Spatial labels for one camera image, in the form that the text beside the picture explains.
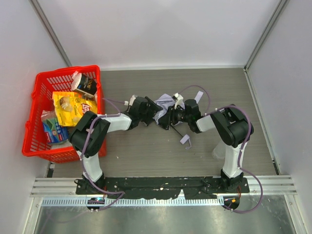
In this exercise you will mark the clear plastic water bottle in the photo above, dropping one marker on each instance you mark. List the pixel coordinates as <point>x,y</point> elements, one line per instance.
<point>219,152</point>

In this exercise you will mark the lavender folding umbrella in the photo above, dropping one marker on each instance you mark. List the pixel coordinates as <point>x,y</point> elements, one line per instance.
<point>165,104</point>

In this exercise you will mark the blue snack packet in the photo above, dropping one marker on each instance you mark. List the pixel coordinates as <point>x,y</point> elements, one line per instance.
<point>54,132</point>

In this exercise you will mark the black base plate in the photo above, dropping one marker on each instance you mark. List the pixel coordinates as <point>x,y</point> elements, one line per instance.
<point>194,187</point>

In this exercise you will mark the clear pink snack packet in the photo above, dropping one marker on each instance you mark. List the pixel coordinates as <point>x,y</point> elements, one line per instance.
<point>48,115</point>

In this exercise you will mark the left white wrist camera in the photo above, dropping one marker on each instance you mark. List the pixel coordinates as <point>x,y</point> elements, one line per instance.
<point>130,101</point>

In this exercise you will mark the red plastic basket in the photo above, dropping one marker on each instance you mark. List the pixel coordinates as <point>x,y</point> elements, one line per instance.
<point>35,142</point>

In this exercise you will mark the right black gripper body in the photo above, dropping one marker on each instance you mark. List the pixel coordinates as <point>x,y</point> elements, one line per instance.
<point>168,117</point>

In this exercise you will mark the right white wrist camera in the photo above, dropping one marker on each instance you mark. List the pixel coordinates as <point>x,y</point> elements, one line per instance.
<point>178,98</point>

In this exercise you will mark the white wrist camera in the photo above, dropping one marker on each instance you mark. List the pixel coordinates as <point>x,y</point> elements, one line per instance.
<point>130,101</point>
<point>178,98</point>

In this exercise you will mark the black and white carton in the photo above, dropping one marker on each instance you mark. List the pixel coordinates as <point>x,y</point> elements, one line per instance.
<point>84,85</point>

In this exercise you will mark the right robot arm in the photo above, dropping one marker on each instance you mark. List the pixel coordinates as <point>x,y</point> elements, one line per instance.
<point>233,127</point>

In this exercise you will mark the white slotted cable duct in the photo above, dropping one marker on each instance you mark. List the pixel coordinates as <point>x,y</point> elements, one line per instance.
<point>91,201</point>

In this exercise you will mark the yellow Lay's chips bag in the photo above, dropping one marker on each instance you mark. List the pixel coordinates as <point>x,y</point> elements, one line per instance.
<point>70,107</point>

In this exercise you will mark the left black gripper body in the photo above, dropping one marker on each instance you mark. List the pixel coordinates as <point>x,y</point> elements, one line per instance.
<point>151,108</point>

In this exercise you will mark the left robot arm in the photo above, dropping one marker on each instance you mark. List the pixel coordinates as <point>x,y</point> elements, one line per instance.
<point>89,134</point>

